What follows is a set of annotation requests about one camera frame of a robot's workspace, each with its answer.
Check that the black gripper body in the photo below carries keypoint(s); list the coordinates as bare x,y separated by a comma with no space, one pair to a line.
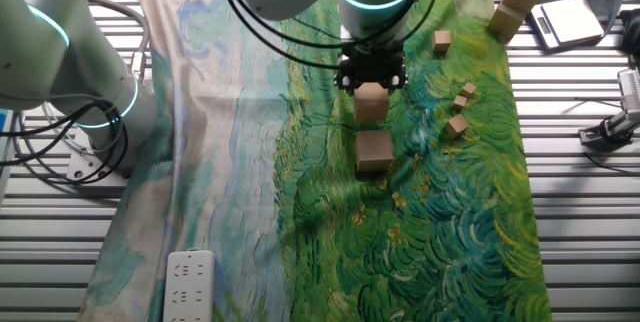
370,62

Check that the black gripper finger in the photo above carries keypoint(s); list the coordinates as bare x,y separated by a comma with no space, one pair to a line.
397,81
346,82

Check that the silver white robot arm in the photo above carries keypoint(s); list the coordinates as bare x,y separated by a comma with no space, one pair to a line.
55,62

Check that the medium wooden cube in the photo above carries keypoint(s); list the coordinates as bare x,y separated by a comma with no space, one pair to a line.
441,42

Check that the tiny wooden cube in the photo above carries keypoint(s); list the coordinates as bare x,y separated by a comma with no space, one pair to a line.
459,102
468,89

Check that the small wooden cube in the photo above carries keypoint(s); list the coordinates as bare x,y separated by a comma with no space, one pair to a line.
456,125

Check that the green blue painted cloth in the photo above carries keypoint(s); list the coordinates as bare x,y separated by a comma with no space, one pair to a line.
400,237

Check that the silver digital scale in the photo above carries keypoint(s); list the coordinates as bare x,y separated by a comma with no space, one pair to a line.
570,19

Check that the dark round object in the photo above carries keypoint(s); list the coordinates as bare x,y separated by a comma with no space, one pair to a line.
632,32

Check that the white power strip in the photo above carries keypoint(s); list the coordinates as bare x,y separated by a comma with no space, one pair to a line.
189,287

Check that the grey black camera mount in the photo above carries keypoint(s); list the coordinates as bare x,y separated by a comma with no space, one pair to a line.
612,127

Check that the silver ribbed camera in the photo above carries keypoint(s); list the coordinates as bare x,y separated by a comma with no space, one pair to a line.
631,89

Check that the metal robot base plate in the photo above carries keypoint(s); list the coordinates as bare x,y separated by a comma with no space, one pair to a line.
82,164

